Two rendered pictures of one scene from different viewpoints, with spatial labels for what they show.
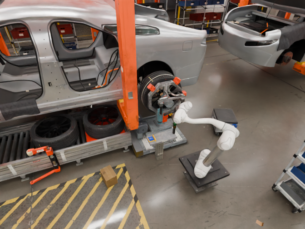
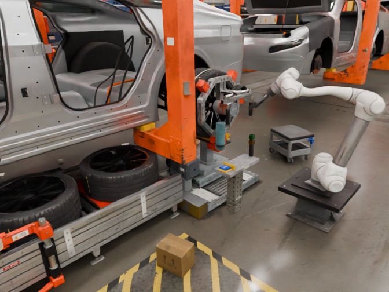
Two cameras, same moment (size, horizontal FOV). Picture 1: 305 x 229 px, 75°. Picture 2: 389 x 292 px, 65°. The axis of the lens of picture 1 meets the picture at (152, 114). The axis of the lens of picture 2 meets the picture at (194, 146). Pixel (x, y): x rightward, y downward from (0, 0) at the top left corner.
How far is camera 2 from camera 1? 1.43 m
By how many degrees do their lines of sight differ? 25
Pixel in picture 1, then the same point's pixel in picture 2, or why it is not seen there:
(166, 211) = (309, 273)
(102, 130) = (132, 176)
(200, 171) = (337, 176)
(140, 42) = not seen: hidden behind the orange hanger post
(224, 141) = (375, 99)
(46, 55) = (21, 30)
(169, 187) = (283, 240)
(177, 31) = (211, 10)
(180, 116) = (296, 84)
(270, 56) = (304, 59)
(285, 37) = (314, 34)
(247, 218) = not seen: outside the picture
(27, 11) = not seen: outside the picture
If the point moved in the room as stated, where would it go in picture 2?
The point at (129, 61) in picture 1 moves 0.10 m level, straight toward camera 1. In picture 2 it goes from (185, 22) to (193, 22)
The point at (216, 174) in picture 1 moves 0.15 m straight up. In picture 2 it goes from (347, 189) to (349, 173)
